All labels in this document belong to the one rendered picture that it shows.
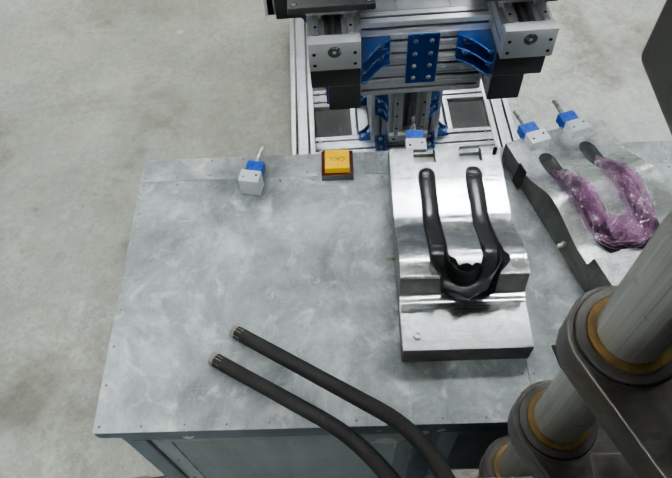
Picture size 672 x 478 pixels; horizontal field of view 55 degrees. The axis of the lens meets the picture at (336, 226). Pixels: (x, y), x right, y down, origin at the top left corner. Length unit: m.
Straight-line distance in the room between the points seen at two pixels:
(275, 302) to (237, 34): 2.06
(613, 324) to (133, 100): 2.72
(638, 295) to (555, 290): 0.97
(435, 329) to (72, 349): 1.48
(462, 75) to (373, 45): 0.31
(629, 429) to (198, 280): 1.09
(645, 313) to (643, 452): 0.12
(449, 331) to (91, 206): 1.79
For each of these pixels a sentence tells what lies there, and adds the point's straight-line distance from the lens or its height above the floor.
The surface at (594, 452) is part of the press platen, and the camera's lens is 0.85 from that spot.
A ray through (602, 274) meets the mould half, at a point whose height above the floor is 0.90.
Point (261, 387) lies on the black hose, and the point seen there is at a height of 0.85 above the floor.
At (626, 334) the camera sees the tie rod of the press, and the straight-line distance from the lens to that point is 0.57.
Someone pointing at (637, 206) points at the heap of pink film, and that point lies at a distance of 1.55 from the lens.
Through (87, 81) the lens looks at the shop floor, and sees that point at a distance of 3.27.
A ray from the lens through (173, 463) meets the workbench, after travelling 1.74.
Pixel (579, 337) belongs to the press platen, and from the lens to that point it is 0.61.
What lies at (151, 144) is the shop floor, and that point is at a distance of 2.89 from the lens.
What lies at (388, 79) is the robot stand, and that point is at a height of 0.74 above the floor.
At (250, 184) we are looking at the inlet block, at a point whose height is 0.84.
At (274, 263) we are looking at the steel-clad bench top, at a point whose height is 0.80.
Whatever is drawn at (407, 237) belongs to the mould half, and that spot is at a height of 0.91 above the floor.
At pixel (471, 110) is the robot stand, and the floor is 0.21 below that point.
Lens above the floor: 2.07
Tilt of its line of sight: 56 degrees down
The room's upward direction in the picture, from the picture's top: 4 degrees counter-clockwise
